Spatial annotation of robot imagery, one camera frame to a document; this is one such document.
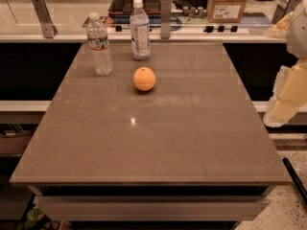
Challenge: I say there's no clear plastic water bottle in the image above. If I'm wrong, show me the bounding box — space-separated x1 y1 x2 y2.
86 12 113 76

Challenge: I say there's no cardboard box with label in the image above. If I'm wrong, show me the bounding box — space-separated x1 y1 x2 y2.
206 0 247 23

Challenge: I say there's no left metal glass bracket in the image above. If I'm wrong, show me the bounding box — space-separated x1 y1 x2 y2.
31 0 58 38

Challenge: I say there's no black pole near floor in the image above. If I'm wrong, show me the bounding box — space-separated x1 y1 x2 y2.
282 157 307 205

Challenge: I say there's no right metal glass bracket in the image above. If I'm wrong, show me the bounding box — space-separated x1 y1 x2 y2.
272 0 302 24

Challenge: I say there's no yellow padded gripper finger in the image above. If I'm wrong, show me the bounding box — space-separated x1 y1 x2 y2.
263 60 307 127
264 11 293 38

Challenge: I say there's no dark tray bin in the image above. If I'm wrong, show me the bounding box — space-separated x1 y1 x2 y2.
107 0 170 17

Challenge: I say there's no orange fruit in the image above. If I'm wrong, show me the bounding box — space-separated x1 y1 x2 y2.
133 67 155 91

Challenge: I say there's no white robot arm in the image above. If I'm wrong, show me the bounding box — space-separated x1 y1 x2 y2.
263 0 307 127

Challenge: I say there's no table drawer front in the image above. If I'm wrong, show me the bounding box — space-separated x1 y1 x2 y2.
35 196 270 221

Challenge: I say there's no blue label plastic bottle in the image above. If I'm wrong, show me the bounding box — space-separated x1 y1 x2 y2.
130 0 151 60

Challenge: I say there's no green object under table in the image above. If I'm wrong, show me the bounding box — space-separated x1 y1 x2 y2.
24 208 44 230

